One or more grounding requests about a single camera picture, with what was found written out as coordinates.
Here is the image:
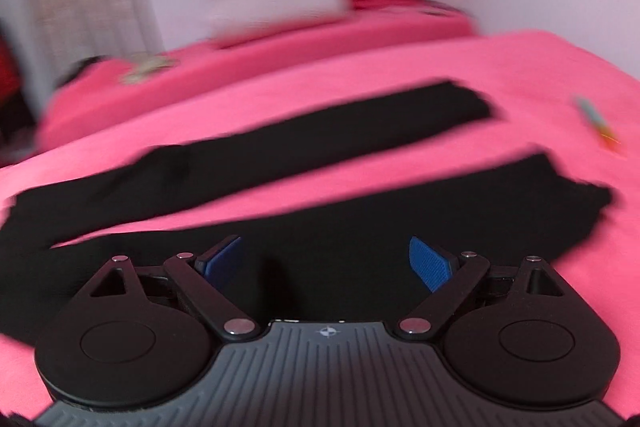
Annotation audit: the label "pink far bed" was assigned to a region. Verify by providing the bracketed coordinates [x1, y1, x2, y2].
[36, 8, 477, 152]

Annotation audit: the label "small colourful pen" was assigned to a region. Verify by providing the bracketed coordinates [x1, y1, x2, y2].
[574, 96, 620, 152]

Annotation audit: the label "beige cloth on bed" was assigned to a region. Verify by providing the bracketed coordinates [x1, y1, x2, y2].
[119, 55, 178, 84]

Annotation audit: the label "pink blanket near bed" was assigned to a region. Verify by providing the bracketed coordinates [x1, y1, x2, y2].
[1, 31, 639, 426]

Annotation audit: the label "white pillow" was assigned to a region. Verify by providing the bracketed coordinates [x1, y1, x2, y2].
[208, 0, 350, 40]

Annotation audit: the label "black pants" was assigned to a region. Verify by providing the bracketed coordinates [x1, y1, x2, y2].
[1, 80, 614, 345]

